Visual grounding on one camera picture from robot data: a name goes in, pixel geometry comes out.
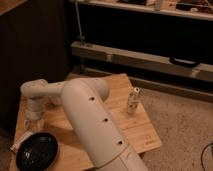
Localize black round plate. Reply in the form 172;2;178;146
16;132;58;171

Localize dark wooden cabinet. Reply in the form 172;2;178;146
0;0;69;134

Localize clear plastic bottle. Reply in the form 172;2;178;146
127;87;140;115

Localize black cable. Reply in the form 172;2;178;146
200;141;213;171

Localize white eraser with red sleeve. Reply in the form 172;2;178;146
10;131;34;153

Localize cluttered upper shelf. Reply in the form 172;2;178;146
69;0;213;21

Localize metal vertical pole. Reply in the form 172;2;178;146
75;0;85;45

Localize black handle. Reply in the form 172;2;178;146
169;57;200;68

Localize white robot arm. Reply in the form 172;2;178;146
21;78;148;171

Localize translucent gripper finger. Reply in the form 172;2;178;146
36;120;45;132
24;123;33;132

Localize wooden table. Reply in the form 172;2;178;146
8;73;163;171

